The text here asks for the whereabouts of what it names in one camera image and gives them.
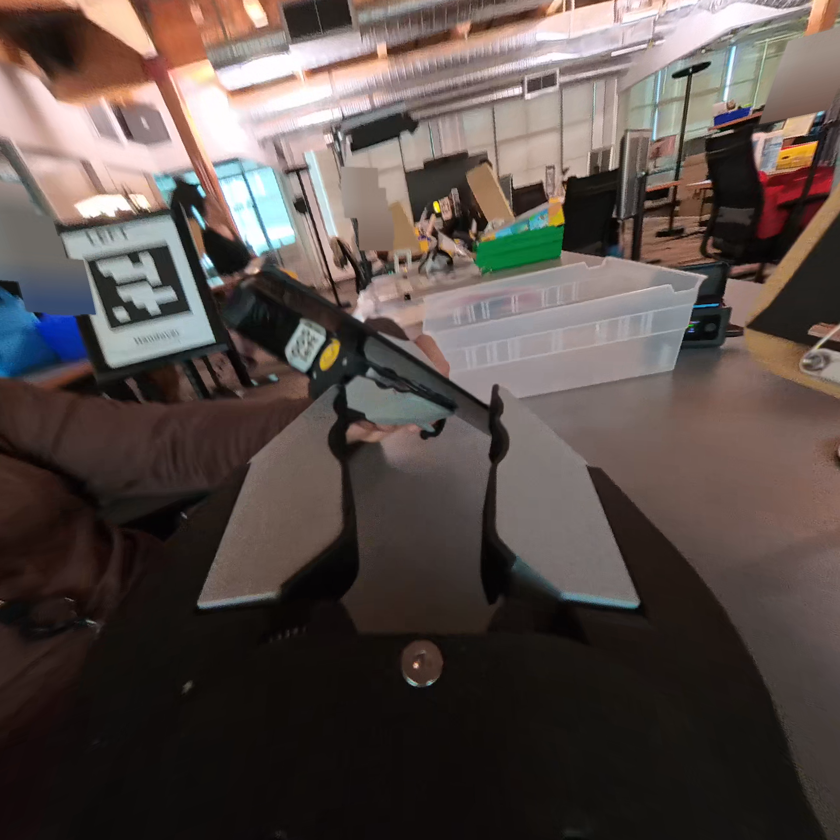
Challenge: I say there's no cardboard sheet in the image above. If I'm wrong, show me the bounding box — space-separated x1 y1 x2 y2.
465 162 516 224

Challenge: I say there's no colourful box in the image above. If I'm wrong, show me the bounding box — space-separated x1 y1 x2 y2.
486 200 565 240

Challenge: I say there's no clear plastic bin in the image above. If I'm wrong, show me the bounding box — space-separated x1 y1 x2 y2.
423 256 706 399

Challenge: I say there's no person's left forearm brown sleeve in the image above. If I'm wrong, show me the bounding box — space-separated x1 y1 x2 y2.
0 376 317 526

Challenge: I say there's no person's left hand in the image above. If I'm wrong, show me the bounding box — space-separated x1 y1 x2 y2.
344 333 454 446

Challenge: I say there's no grey charger case with screen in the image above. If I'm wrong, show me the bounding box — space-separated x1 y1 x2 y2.
681 261 733 349

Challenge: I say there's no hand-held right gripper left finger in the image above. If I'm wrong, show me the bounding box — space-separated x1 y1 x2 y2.
197 386 360 610

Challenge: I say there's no red office chair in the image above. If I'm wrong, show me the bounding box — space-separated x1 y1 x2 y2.
755 167 834 240

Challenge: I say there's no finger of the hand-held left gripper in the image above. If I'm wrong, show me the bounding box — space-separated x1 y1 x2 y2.
376 340 496 437

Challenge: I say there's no green plastic bin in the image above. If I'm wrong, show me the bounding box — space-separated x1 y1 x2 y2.
474 226 565 274

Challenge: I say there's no black floor lamp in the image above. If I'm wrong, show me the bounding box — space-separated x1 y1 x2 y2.
656 61 713 238

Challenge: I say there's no black board with wooden edge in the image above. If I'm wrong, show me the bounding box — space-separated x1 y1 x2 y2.
745 190 840 395

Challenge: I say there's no black screen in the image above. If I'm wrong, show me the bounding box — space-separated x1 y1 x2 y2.
405 152 490 224

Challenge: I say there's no person's brown clothed torso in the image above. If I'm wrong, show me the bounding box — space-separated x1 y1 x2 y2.
0 453 217 742

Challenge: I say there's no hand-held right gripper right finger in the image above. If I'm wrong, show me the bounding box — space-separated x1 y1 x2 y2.
481 386 642 610

